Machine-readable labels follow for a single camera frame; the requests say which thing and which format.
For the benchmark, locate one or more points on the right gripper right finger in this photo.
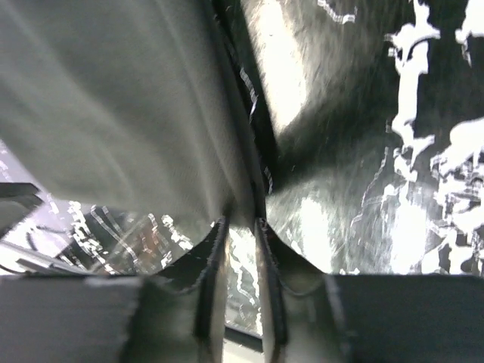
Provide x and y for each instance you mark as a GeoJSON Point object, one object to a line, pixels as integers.
{"type": "Point", "coordinates": [311, 316]}

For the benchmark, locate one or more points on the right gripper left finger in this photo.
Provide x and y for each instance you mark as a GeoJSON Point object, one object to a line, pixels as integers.
{"type": "Point", "coordinates": [177, 315]}

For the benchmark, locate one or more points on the black marbled table mat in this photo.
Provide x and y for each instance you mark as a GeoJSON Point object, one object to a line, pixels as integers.
{"type": "Point", "coordinates": [368, 122]}

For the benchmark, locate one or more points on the black t shirt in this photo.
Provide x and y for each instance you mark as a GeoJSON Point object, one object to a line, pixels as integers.
{"type": "Point", "coordinates": [133, 105]}

